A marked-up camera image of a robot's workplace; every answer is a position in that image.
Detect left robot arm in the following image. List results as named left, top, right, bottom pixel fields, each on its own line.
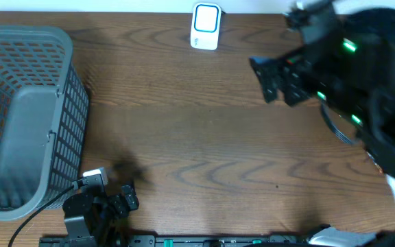
left=63, top=174, right=139, bottom=247

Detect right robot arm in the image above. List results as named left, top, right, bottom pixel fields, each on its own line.
left=250, top=1, right=395, bottom=246

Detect white barcode scanner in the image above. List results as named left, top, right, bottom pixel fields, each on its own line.
left=190, top=2, right=222, bottom=50

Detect grey plastic mesh basket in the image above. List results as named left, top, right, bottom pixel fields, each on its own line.
left=0, top=25, right=89, bottom=221

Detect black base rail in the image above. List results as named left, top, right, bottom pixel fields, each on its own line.
left=38, top=235, right=309, bottom=247

